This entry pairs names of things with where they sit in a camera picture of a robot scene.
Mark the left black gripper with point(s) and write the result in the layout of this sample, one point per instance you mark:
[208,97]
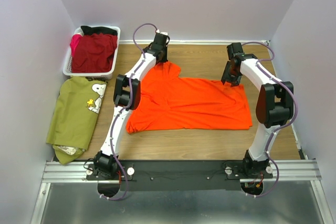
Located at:
[163,56]

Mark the black t shirt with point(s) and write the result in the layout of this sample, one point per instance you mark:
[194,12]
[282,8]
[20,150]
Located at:
[87,30]

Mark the pink t shirt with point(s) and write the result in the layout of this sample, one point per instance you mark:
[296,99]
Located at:
[74,42]

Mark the orange t shirt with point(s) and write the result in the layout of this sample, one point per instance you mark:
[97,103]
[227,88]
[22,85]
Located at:
[169,102]

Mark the olive green snoopy t shirt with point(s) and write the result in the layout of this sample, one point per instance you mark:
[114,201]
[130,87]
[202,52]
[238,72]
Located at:
[75,117]

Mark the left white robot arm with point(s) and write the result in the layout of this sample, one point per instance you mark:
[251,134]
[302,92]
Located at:
[126,98]

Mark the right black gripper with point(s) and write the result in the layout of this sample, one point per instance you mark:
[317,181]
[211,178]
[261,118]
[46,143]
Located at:
[230,76]

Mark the aluminium frame rail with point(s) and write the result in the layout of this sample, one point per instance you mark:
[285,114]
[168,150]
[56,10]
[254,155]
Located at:
[289,170]

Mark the dark red t shirt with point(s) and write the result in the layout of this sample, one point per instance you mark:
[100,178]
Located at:
[94,54]

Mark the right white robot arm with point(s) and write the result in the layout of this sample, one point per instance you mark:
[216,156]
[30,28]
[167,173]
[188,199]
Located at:
[275,108]

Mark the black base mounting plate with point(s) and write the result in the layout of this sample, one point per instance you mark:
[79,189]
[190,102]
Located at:
[160,175]

